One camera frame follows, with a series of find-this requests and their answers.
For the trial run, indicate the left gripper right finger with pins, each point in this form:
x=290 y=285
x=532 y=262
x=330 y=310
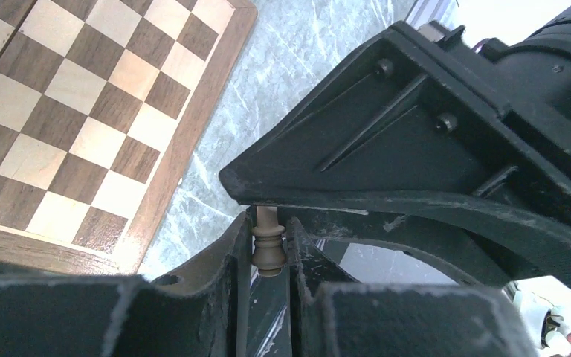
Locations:
x=333 y=314

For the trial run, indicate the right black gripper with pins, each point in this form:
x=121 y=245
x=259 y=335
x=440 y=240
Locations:
x=460 y=158

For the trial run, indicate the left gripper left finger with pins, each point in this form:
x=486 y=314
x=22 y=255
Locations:
x=198 y=309

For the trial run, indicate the light queen chess piece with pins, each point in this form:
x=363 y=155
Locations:
x=269 y=255

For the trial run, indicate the wooden chess board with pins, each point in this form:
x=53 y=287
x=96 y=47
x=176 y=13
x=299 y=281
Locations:
x=101 y=105

